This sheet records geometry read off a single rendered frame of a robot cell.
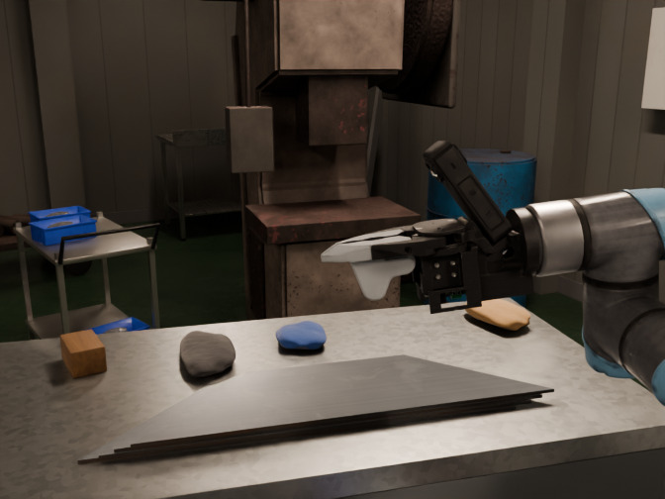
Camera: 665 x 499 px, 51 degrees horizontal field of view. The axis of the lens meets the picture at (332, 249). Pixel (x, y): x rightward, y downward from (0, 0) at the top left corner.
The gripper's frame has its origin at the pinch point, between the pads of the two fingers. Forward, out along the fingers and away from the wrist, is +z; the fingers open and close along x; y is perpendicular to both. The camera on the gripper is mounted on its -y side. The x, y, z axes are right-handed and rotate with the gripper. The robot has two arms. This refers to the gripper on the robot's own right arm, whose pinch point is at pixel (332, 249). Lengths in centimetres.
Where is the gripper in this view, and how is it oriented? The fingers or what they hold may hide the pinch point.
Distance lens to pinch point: 70.1
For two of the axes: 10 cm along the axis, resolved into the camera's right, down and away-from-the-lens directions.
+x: -0.7, -1.9, 9.8
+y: 1.3, 9.7, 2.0
